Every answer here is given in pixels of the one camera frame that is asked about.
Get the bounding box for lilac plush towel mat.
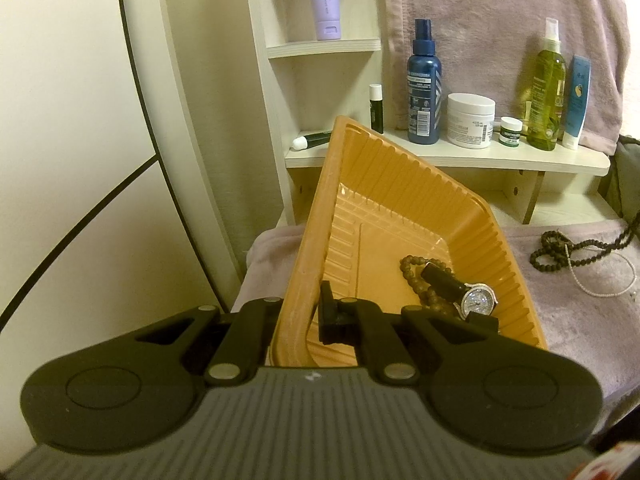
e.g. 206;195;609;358
232;226;639;431

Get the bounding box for white pearl necklace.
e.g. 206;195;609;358
563;242;639;298

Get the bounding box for dark green lying tube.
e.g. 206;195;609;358
291;131;332;152

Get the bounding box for blue white tube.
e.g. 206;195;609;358
562;55;591;150

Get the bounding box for grey cushion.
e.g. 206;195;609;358
599;136;640;224

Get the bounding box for white cream jar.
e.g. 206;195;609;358
447;92;496;150

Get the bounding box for brown bead bracelets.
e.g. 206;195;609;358
398;253;461;317

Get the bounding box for dark green bead necklace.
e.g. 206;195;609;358
528;209;640;274

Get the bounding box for white wooden shelf unit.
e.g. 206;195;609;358
242;0;622;229

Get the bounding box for blue spray bottle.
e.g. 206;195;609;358
407;18;442;145

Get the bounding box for black strap wristwatch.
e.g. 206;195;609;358
421;262;498;322

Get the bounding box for orange plastic tray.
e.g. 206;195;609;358
270;116;547;367

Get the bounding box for small green-label jar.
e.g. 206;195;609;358
499;116;523;148

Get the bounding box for hanging lilac towel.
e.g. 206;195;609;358
384;0;630;155

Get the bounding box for green oil spray bottle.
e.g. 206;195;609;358
527;18;566;151

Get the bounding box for white-capped lip balm stick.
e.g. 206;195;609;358
369;84;384;134

